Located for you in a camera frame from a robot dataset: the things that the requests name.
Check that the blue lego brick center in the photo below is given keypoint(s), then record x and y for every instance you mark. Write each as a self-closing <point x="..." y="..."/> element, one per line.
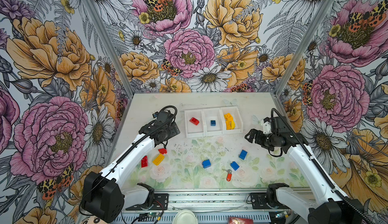
<point x="206" y="164"/>

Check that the aluminium frame rail front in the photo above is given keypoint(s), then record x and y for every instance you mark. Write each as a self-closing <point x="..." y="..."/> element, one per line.
<point x="206" y="198"/>

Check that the yellow lego brick left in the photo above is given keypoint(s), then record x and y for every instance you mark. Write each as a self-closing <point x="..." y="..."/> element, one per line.
<point x="158" y="159"/>

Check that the yellow lego brick top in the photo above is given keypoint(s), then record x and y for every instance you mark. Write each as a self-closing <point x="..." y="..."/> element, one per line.
<point x="228" y="117"/>

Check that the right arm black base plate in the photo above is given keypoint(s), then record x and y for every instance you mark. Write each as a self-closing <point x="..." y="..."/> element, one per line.
<point x="259" y="201"/>

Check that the cartoon face toy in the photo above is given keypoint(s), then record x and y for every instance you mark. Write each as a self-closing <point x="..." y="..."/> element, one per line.
<point x="93" y="220"/>

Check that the blue lego brick upper right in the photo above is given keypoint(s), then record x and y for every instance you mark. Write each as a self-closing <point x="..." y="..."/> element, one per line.
<point x="243" y="154"/>

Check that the yellow orange lego brick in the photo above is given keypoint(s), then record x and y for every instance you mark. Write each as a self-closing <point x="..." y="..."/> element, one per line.
<point x="228" y="125"/>

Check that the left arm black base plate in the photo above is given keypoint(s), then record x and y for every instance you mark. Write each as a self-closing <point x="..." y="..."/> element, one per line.
<point x="159" y="203"/>

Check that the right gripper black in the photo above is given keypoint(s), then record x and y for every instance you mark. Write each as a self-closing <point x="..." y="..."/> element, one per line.
<point x="258" y="140"/>

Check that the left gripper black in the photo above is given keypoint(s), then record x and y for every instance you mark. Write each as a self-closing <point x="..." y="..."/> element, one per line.
<point x="174" y="130"/>

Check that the red lego brick near arm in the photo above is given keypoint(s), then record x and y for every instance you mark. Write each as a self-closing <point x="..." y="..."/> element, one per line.
<point x="144" y="162"/>

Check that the red lego brick long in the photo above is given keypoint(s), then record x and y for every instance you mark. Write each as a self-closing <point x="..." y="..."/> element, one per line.
<point x="194" y="121"/>

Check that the white three-compartment bin tray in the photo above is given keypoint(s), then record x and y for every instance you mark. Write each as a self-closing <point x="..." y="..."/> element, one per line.
<point x="208" y="122"/>

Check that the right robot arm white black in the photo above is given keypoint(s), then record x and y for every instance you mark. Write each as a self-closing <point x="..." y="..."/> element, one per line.
<point x="331" y="204"/>

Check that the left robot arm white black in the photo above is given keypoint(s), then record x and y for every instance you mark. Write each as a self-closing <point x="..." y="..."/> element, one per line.
<point x="103" y="193"/>

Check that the blue lego brick lower right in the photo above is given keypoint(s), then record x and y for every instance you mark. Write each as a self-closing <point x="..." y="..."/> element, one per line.
<point x="234" y="166"/>

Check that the white round lid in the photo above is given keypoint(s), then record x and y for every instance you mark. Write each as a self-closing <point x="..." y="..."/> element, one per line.
<point x="185" y="217"/>

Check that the yellow curved lego brick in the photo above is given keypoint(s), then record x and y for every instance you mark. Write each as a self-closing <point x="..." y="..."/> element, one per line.
<point x="232" y="125"/>

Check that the red lego brick small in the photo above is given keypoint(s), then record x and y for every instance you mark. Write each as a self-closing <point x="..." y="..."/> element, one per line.
<point x="162" y="151"/>

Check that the red box at bottom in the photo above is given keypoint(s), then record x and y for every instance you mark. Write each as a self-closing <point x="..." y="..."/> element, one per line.
<point x="235" y="220"/>

